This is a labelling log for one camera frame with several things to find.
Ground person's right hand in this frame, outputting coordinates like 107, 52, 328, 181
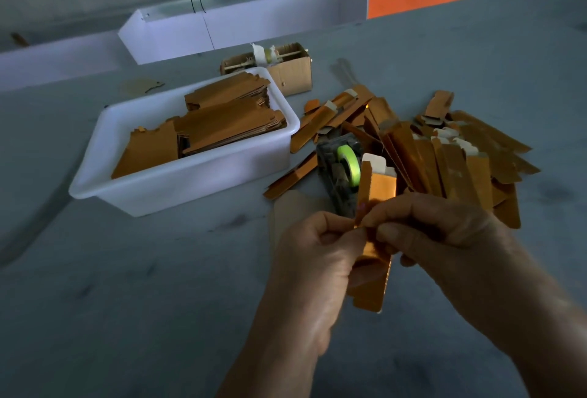
360, 193, 542, 323

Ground green tape roll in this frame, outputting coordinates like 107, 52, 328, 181
336, 143, 363, 188

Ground person's left hand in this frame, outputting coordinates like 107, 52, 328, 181
270, 211, 370, 358

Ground black tape dispenser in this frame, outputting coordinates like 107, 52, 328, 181
316, 133, 368, 218

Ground white plastic bin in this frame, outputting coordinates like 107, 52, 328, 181
68, 66, 301, 218

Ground pile of gold boxes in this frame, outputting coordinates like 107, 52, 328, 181
290, 84, 541, 229

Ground person's right forearm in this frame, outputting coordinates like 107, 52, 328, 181
500, 278, 587, 398

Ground small cardboard box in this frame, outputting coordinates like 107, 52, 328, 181
220, 41, 313, 98

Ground long white tray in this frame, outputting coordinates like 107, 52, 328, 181
0, 33, 134, 93
117, 0, 370, 66

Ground person's left forearm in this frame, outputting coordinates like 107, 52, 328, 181
217, 327, 333, 398

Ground gold cartons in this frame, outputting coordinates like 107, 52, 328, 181
111, 72, 287, 180

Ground pile of beige blanks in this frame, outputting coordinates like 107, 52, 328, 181
268, 189, 327, 247

